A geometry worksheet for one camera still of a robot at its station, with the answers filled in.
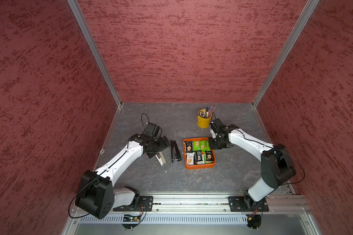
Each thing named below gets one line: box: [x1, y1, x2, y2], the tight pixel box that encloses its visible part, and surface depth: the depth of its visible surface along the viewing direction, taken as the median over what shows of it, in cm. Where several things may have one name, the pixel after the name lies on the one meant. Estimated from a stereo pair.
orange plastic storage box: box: [182, 137, 216, 170], surface depth 88 cm
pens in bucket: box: [199, 105, 217, 119], surface depth 103 cm
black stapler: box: [170, 140, 182, 163], surface depth 92 cm
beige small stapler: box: [155, 151, 167, 166], surface depth 89 cm
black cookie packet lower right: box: [204, 150, 214, 162], surface depth 90 cm
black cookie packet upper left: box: [184, 141, 194, 153], surface depth 94 cm
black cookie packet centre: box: [193, 150, 203, 165], surface depth 91 cm
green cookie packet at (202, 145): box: [199, 140, 208, 153], surface depth 94 cm
